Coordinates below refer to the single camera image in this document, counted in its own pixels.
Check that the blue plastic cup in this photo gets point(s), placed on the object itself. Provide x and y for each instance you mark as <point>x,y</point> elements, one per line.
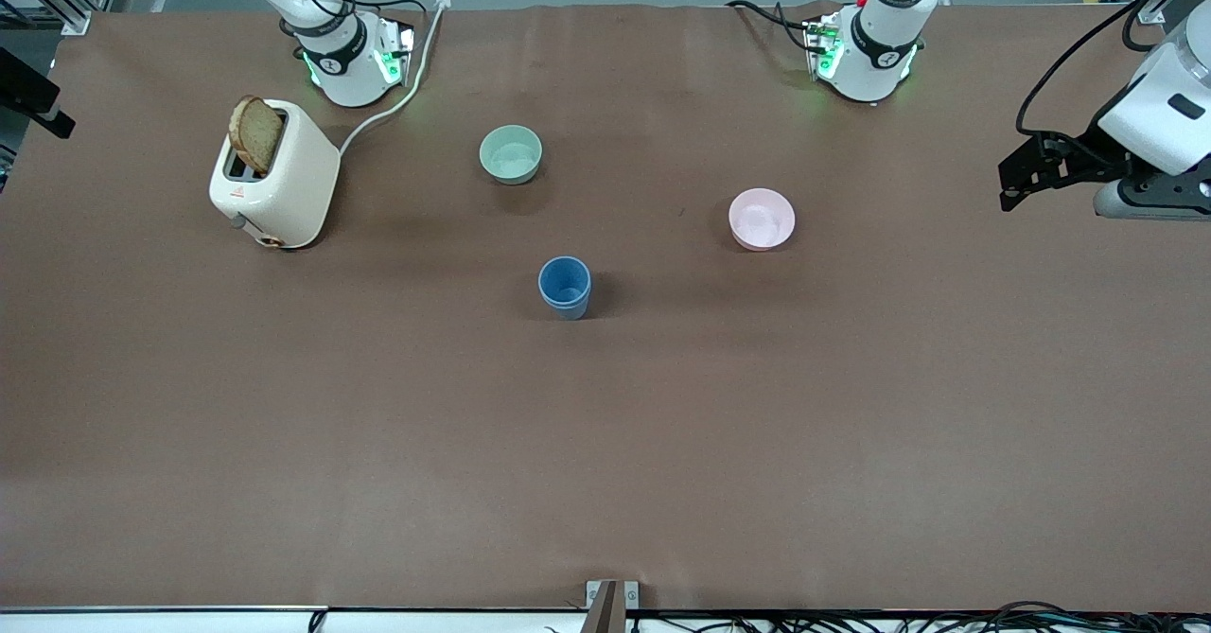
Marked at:
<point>565,278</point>
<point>566,313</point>

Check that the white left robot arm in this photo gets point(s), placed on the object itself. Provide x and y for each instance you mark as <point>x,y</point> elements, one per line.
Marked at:
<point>870,56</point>

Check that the small electronics box green light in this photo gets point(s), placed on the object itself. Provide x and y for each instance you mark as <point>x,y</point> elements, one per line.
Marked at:
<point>395,51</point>
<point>823,46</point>

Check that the mint green bowl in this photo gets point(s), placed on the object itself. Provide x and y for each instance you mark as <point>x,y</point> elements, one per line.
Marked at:
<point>511,155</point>

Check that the metal table bracket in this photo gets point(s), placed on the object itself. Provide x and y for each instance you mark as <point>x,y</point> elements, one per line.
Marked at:
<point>610,605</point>

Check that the brown table cover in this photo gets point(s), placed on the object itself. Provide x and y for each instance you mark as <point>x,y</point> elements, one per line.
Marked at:
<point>605,444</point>

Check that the white table edge rail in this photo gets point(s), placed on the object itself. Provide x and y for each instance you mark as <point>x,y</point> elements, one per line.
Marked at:
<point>142,622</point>

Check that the brown bread slice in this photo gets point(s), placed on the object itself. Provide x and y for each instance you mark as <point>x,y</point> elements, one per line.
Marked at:
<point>255,133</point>

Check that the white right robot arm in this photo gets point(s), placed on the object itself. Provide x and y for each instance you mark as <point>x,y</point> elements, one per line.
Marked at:
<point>345,75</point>

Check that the pale pink bowl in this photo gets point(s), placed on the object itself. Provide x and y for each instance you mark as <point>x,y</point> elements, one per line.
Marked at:
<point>762,219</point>

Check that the cream white toaster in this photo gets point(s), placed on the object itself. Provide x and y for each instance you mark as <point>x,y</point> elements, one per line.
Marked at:
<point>293,188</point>

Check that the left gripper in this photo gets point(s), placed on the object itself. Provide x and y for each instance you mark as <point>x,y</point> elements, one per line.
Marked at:
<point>1088,162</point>

